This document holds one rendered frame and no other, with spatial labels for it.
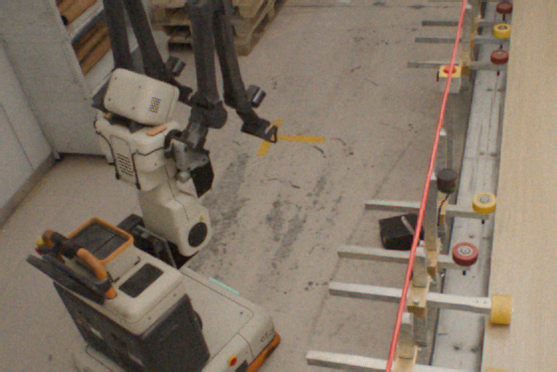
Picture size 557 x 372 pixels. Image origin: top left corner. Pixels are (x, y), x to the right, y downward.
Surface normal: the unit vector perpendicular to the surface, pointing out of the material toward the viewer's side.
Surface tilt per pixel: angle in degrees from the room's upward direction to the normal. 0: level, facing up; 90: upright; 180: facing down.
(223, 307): 0
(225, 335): 0
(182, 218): 90
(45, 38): 90
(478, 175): 0
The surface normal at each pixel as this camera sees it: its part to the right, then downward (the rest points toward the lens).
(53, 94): -0.25, 0.67
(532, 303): -0.11, -0.74
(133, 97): -0.52, -0.07
